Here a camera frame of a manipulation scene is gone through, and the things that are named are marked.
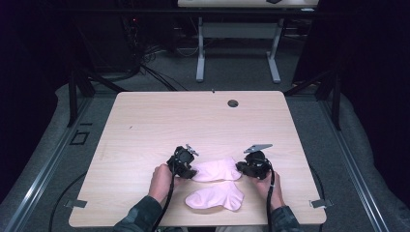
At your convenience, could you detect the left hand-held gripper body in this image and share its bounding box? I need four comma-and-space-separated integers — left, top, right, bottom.
166, 143, 200, 177

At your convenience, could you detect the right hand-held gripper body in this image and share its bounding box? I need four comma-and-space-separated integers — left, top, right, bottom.
243, 143, 274, 181

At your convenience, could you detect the pink sock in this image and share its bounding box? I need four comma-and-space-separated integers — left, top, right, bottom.
190, 157, 243, 184
185, 180, 246, 213

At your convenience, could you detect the person's left hand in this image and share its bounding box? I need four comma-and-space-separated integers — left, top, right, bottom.
148, 162, 187, 205

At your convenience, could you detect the person's right hand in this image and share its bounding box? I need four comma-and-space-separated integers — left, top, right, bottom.
249, 170, 286, 213

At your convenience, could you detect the white-legged desk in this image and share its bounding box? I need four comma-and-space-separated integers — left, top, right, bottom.
177, 0, 320, 84

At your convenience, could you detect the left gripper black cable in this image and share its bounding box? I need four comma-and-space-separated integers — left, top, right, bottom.
150, 156, 178, 232

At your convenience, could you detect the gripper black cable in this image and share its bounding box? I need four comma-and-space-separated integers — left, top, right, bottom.
265, 165, 277, 232
150, 156, 178, 232

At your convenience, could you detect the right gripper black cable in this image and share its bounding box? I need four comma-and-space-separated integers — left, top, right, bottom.
265, 165, 277, 232

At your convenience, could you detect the black floor cable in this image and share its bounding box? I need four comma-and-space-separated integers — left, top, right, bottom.
47, 171, 89, 232
308, 164, 326, 232

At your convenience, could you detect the grey metal table bracket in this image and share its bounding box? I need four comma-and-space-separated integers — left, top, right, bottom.
308, 198, 334, 209
63, 199, 88, 209

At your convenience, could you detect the aluminium floor rail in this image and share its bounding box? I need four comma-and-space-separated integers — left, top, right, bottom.
2, 96, 95, 232
318, 99, 392, 232

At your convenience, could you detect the black metal frame post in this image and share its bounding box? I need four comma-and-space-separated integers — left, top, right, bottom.
66, 62, 130, 129
283, 64, 343, 131

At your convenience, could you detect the bundle of black cables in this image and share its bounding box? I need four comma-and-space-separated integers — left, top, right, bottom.
120, 14, 190, 93

